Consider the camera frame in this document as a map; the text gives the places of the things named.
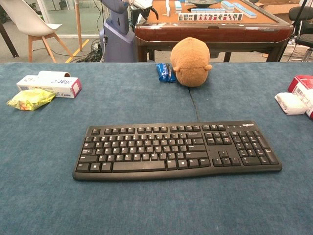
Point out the black Logitech keyboard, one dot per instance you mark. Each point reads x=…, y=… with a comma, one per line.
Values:
x=146, y=169

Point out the white paper roll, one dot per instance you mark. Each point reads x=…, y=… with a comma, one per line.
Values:
x=51, y=74

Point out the light wooden pole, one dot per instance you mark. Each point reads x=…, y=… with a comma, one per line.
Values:
x=78, y=24

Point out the short blue-backed tile stack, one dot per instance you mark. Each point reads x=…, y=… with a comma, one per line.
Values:
x=178, y=6

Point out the white chair wooden legs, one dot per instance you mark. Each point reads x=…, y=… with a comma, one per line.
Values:
x=27, y=19

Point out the dark table leg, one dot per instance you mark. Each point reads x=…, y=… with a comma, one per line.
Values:
x=8, y=40

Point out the white pink carton box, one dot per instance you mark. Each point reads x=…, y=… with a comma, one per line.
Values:
x=49, y=86

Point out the brown mahjong table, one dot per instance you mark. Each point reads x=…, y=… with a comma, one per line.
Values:
x=220, y=30

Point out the black swivel stool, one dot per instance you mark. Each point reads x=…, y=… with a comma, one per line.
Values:
x=302, y=14

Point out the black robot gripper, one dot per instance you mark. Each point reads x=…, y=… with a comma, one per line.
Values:
x=153, y=11

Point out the white plastic basket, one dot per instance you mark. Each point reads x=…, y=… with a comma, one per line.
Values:
x=297, y=51

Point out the blue-backed mahjong tile row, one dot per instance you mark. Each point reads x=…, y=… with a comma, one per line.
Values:
x=207, y=10

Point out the blue felt table mat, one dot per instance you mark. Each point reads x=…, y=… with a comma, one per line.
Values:
x=122, y=208

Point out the red white juice bottle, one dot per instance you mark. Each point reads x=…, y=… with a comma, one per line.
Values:
x=303, y=83

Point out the brown plush toy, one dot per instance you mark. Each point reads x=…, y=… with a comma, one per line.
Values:
x=190, y=61

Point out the face-up mahjong tile row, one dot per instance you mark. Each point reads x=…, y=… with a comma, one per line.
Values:
x=210, y=16

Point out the yellow-green snack bag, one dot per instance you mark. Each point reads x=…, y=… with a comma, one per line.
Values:
x=31, y=99

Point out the white tissue pack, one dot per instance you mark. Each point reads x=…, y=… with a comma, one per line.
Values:
x=291, y=102

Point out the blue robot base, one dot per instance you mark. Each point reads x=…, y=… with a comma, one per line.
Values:
x=117, y=44

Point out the blue snack packet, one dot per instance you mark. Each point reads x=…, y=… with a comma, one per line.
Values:
x=162, y=72

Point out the long blue-backed tile row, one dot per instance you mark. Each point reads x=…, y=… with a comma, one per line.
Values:
x=245, y=9

